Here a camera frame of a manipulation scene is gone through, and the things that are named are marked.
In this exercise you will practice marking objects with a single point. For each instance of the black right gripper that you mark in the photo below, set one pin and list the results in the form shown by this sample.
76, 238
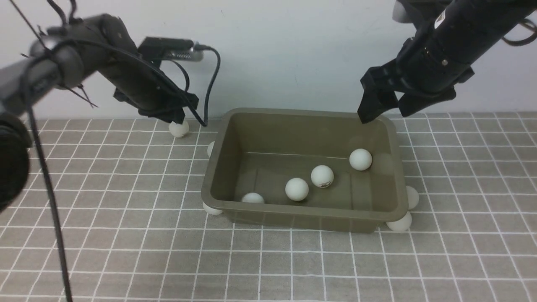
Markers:
410, 88

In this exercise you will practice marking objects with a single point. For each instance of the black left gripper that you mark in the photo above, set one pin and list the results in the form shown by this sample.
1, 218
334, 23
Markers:
154, 102

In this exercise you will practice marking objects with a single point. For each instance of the white ball marked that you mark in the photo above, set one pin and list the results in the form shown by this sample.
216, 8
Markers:
322, 176

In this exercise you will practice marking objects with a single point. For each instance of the white printed ball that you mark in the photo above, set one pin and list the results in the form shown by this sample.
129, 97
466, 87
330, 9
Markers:
212, 211

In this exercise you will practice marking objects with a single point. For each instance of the olive green plastic bin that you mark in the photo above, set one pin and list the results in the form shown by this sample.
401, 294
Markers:
260, 150

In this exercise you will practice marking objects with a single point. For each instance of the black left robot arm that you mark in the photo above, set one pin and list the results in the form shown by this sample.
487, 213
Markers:
63, 59

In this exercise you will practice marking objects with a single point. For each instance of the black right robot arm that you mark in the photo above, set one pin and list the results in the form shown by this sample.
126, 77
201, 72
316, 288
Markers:
450, 36

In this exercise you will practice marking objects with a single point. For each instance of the grey checked tablecloth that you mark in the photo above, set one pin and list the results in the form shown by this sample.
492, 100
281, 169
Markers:
135, 229

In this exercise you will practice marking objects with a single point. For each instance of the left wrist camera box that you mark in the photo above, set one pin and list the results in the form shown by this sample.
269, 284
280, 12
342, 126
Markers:
159, 48

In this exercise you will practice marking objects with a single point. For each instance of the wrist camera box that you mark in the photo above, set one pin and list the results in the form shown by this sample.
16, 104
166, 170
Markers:
405, 12
159, 48

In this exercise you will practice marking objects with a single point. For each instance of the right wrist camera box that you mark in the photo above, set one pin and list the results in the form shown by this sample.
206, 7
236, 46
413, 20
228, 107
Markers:
405, 12

